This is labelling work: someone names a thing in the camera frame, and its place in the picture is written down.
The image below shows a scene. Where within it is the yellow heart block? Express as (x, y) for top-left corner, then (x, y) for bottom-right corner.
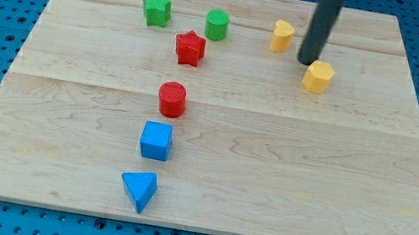
(269, 20), (295, 52)

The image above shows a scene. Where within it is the red cylinder block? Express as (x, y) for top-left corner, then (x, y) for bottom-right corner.
(158, 81), (187, 119)

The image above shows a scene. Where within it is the blue cube block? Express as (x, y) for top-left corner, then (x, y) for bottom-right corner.
(140, 120), (173, 161)

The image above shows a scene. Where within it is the red star block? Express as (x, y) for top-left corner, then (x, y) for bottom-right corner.
(175, 30), (207, 67)

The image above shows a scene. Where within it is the green cylinder block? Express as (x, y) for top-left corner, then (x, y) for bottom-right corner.
(204, 9), (230, 41)

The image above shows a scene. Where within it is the blue triangle block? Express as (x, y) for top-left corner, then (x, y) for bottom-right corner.
(121, 172), (158, 214)

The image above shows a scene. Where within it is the yellow hexagon block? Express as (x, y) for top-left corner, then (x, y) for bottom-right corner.
(302, 60), (336, 94)

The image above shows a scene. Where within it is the green star block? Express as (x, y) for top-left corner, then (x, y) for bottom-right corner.
(143, 0), (172, 28)

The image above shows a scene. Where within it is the wooden board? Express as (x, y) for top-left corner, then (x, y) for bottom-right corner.
(0, 0), (419, 235)

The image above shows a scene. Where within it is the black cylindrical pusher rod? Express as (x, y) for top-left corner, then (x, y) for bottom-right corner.
(297, 0), (346, 66)

